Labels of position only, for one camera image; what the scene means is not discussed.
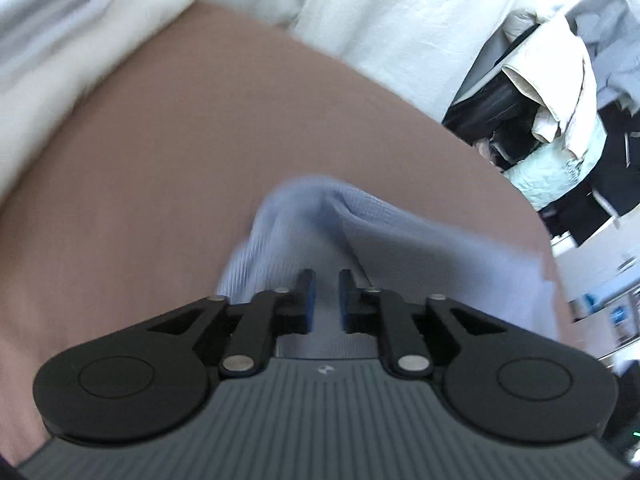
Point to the cream folded garment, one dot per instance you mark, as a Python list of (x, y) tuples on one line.
[(75, 105)]

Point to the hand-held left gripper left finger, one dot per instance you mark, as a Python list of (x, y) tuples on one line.
[(307, 305)]

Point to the light grey folded sweatshirt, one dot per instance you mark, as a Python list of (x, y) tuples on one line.
[(40, 10)]

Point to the black leather garment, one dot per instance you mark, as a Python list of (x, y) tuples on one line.
[(495, 105)]

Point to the white quilted jacket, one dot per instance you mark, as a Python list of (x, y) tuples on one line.
[(570, 90)]

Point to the grey hanging garment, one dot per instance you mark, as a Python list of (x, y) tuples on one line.
[(615, 50)]

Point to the dark navy hanging garment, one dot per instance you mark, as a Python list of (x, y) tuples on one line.
[(620, 170)]

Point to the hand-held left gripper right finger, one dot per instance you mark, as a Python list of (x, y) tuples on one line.
[(346, 305)]

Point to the white draped cloth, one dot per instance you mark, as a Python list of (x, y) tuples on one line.
[(400, 20)]

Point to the mint quilted jacket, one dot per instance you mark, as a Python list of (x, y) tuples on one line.
[(545, 175)]

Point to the grey waffle shirt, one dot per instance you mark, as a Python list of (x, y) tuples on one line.
[(400, 260)]

